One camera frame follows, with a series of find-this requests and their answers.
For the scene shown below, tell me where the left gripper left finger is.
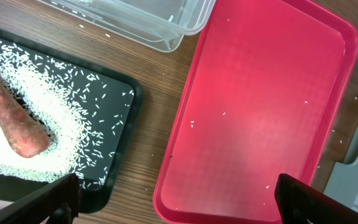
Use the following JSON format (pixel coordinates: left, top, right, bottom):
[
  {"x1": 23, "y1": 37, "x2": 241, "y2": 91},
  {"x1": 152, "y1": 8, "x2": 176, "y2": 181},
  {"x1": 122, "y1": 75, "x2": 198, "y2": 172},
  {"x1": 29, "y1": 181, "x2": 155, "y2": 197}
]
[{"x1": 0, "y1": 174, "x2": 81, "y2": 224}]

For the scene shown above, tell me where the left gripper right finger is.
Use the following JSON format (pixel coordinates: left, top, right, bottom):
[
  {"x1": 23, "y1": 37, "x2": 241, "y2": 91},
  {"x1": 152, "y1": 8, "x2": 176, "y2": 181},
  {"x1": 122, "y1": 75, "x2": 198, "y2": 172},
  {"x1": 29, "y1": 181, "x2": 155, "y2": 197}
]
[{"x1": 274, "y1": 174, "x2": 358, "y2": 224}]

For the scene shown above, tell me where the orange carrot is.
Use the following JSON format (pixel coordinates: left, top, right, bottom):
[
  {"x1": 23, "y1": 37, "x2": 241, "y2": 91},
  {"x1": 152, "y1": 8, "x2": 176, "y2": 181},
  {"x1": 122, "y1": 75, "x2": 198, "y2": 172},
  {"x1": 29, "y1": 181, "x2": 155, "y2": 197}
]
[{"x1": 0, "y1": 81, "x2": 50, "y2": 158}]

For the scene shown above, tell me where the white rice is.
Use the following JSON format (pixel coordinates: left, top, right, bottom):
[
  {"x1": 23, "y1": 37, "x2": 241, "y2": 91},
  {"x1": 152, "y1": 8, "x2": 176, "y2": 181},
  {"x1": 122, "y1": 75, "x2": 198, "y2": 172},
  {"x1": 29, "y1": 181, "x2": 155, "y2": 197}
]
[{"x1": 0, "y1": 38, "x2": 134, "y2": 190}]

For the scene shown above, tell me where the black plastic tray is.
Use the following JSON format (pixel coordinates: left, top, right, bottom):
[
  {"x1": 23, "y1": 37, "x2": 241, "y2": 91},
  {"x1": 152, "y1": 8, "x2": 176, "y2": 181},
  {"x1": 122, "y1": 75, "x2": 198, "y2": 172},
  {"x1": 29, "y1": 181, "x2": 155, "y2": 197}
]
[{"x1": 0, "y1": 29, "x2": 144, "y2": 213}]

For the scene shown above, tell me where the red serving tray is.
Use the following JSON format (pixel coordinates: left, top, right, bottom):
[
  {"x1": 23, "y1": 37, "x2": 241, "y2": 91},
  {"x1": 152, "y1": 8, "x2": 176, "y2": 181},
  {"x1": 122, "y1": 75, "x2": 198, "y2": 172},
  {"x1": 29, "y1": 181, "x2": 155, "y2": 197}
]
[{"x1": 153, "y1": 0, "x2": 358, "y2": 223}]

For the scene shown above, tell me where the clear plastic bin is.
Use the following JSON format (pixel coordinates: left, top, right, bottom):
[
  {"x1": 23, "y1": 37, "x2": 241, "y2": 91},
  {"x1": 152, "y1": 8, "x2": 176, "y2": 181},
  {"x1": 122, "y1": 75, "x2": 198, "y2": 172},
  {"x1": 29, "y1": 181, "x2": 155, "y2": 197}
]
[{"x1": 39, "y1": 0, "x2": 216, "y2": 53}]

